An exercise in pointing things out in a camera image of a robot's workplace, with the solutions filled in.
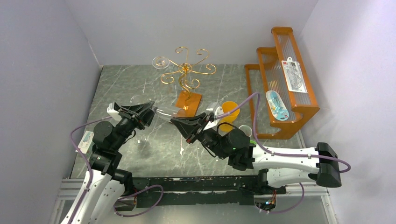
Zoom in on clear wine glass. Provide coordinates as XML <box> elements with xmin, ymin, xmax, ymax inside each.
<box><xmin>151</xmin><ymin>56</ymin><xmax>177</xmax><ymax>93</ymax></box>
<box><xmin>130</xmin><ymin>94</ymin><xmax>186</xmax><ymax>124</ymax></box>
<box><xmin>132</xmin><ymin>133</ymin><xmax>147</xmax><ymax>146</ymax></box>

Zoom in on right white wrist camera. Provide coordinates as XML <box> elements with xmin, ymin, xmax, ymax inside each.
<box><xmin>204</xmin><ymin>102</ymin><xmax>224</xmax><ymax>130</ymax></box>

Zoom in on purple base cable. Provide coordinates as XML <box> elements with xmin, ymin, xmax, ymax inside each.
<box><xmin>256</xmin><ymin>182</ymin><xmax>307</xmax><ymax>215</ymax></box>
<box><xmin>113</xmin><ymin>184</ymin><xmax>164</xmax><ymax>218</ymax></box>

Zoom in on white packaged item on shelf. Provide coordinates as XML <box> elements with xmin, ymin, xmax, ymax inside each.
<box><xmin>281</xmin><ymin>57</ymin><xmax>308</xmax><ymax>93</ymax></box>

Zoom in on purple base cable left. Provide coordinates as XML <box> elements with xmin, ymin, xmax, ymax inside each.
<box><xmin>113</xmin><ymin>184</ymin><xmax>164</xmax><ymax>218</ymax></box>

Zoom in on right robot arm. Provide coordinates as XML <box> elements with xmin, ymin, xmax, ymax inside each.
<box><xmin>170</xmin><ymin>113</ymin><xmax>342</xmax><ymax>194</ymax></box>

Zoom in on small blue white packet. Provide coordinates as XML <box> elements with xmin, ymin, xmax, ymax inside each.
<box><xmin>78</xmin><ymin>131</ymin><xmax>94</xmax><ymax>155</ymax></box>

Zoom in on orange wooden tiered shelf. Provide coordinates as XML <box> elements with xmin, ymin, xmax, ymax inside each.
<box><xmin>244</xmin><ymin>27</ymin><xmax>319</xmax><ymax>140</ymax></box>

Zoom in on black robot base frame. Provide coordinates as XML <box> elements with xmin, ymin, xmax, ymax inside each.
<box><xmin>115</xmin><ymin>172</ymin><xmax>286</xmax><ymax>211</ymax></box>

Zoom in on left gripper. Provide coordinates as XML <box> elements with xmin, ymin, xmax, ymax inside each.
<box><xmin>112</xmin><ymin>101</ymin><xmax>159</xmax><ymax>150</ymax></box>

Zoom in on orange plastic goblet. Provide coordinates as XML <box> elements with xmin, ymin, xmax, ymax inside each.
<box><xmin>219</xmin><ymin>101</ymin><xmax>240</xmax><ymax>133</ymax></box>

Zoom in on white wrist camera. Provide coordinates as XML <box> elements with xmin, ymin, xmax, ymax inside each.
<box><xmin>106</xmin><ymin>105</ymin><xmax>121</xmax><ymax>121</ymax></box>
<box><xmin>204</xmin><ymin>102</ymin><xmax>224</xmax><ymax>130</ymax></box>

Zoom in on gold wire wine glass rack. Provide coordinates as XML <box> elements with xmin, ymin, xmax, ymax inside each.
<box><xmin>155</xmin><ymin>46</ymin><xmax>217</xmax><ymax>93</ymax></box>

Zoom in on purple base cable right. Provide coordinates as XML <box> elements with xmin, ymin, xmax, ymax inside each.
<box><xmin>256</xmin><ymin>182</ymin><xmax>307</xmax><ymax>215</ymax></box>

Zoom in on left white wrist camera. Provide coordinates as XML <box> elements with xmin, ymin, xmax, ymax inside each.
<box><xmin>106</xmin><ymin>105</ymin><xmax>121</xmax><ymax>121</ymax></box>

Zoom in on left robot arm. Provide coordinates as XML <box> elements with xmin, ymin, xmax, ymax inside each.
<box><xmin>62</xmin><ymin>101</ymin><xmax>155</xmax><ymax>224</ymax></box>

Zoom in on blue packaged item on shelf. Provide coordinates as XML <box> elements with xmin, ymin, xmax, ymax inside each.
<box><xmin>266</xmin><ymin>91</ymin><xmax>290</xmax><ymax>121</ymax></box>

